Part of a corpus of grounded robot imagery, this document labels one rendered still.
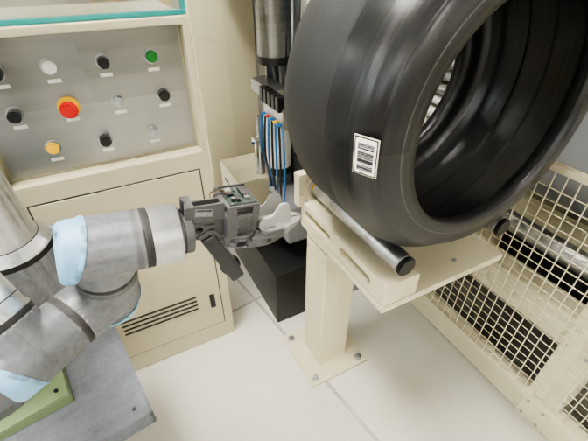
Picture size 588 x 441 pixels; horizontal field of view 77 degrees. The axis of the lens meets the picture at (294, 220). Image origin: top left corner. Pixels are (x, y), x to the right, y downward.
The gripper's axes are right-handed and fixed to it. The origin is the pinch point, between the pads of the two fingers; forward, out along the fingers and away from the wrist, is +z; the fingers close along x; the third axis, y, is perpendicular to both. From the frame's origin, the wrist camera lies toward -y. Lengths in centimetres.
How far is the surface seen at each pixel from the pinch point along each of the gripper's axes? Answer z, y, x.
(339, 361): 45, -95, 23
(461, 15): 12.7, 35.1, -11.9
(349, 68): 2.7, 27.2, -4.7
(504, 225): 48.0, -4.1, -11.0
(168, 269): -14, -55, 58
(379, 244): 18.7, -7.2, -4.1
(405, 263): 19.6, -7.0, -11.1
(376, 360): 60, -94, 17
